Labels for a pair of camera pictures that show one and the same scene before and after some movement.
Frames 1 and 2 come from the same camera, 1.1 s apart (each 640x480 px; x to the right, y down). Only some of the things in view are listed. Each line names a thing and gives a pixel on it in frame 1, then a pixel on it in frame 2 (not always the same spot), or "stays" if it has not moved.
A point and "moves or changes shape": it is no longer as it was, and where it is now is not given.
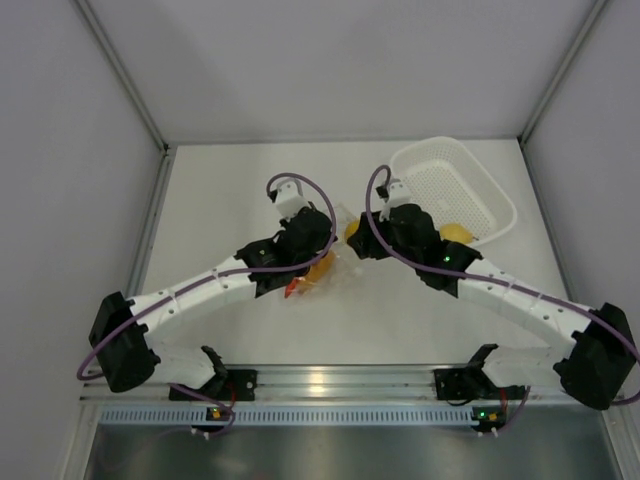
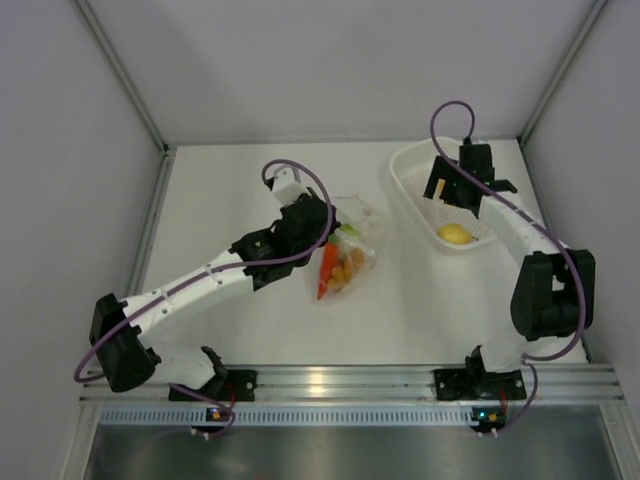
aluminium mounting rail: (312, 384) stays
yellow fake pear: (457, 233) stays
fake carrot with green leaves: (290, 287) -> (331, 258)
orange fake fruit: (317, 272) -> (341, 275)
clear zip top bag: (328, 274) moves or changes shape
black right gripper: (367, 243) -> (443, 170)
